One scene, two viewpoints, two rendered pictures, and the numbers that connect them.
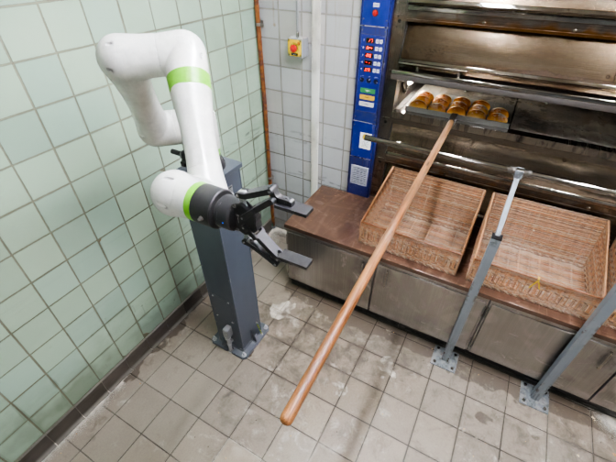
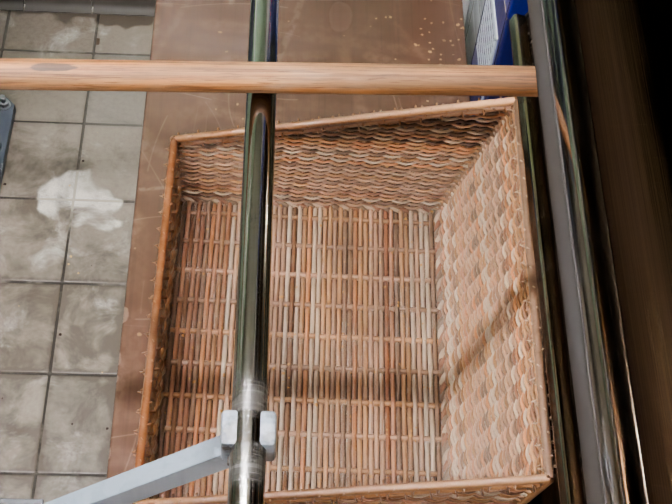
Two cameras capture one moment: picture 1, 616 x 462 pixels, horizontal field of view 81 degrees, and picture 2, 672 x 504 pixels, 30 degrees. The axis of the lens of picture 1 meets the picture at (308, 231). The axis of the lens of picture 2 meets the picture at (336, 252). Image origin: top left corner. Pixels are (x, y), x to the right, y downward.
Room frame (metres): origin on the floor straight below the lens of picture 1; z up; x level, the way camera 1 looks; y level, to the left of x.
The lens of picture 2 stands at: (1.19, -1.32, 2.12)
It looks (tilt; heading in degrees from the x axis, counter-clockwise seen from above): 57 degrees down; 56
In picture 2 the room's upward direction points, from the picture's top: 6 degrees clockwise
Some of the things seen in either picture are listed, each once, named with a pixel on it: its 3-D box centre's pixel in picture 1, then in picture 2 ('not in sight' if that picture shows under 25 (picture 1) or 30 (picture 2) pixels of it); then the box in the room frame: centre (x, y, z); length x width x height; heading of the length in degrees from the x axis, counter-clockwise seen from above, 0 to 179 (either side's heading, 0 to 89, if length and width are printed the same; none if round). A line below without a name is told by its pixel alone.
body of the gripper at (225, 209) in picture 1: (240, 215); not in sight; (0.63, 0.14, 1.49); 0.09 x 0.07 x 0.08; 62
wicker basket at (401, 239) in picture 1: (421, 215); (335, 317); (1.66, -0.65, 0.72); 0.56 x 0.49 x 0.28; 60
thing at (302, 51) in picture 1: (297, 47); not in sight; (2.30, 0.06, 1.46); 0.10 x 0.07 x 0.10; 61
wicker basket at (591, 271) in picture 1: (536, 250); not in sight; (1.37, -1.16, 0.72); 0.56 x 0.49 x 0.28; 62
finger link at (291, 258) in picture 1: (295, 258); not in sight; (0.57, 0.03, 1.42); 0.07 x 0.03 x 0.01; 62
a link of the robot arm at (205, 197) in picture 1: (214, 205); not in sight; (0.67, 0.21, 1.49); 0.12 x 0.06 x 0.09; 152
